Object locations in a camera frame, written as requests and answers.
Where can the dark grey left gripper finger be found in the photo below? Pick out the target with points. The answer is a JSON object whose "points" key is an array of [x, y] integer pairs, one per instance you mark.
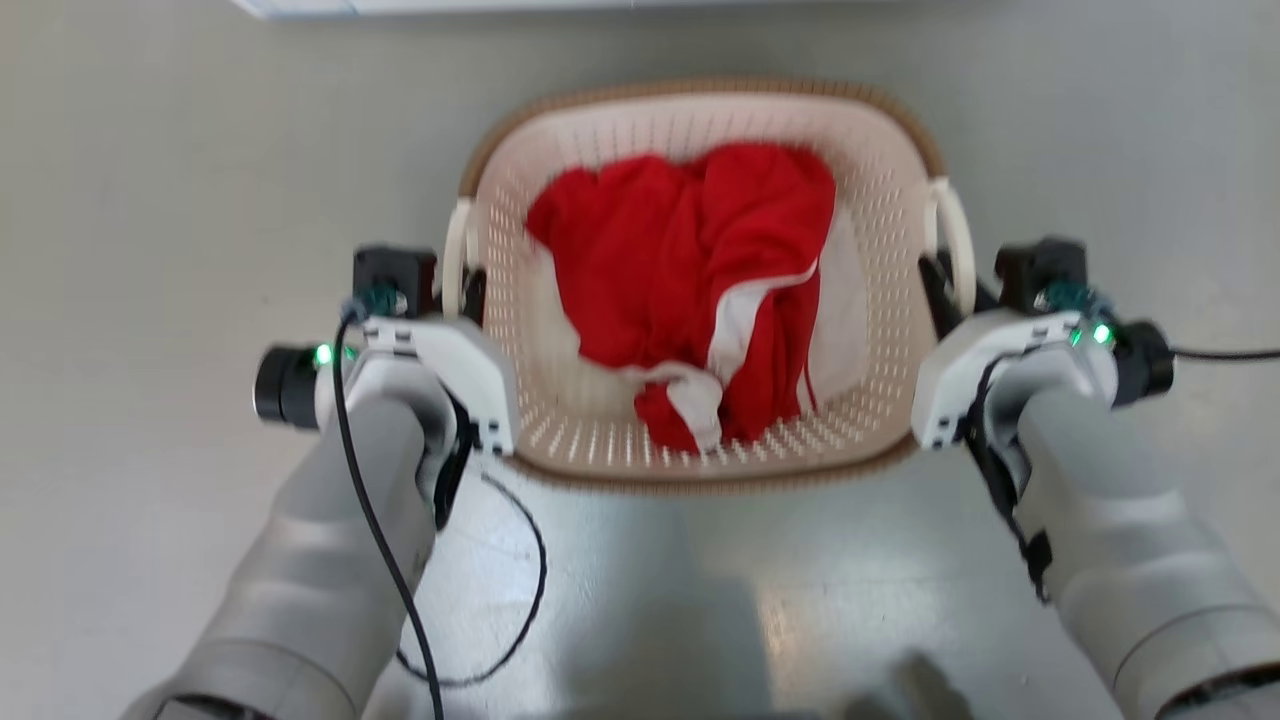
{"points": [[476, 298]]}

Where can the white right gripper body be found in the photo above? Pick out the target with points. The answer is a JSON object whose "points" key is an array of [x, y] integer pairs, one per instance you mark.
{"points": [[960, 370]]}

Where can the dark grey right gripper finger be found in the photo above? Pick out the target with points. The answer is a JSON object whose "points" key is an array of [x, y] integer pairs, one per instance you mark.
{"points": [[936, 295], [986, 298]]}

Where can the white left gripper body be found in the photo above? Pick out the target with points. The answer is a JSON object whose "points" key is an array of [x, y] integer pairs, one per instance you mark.
{"points": [[470, 370]]}

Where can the beige plastic laundry basket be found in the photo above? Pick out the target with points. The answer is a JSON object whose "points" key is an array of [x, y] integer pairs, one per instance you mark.
{"points": [[890, 250]]}

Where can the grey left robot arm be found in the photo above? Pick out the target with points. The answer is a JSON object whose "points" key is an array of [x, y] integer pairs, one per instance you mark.
{"points": [[330, 560]]}

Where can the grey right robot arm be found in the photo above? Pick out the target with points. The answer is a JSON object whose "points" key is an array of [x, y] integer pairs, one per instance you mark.
{"points": [[1140, 560]]}

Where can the red garment with white stripe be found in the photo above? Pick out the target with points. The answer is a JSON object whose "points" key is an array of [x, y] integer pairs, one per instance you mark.
{"points": [[660, 260]]}

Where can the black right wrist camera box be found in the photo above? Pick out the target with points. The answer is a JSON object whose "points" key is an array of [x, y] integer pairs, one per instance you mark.
{"points": [[1038, 268]]}

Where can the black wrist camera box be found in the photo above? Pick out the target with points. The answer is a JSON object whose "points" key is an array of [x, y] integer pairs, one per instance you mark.
{"points": [[393, 272], [1038, 268]]}

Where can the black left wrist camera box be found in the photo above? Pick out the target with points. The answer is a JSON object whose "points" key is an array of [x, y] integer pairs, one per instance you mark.
{"points": [[393, 272]]}

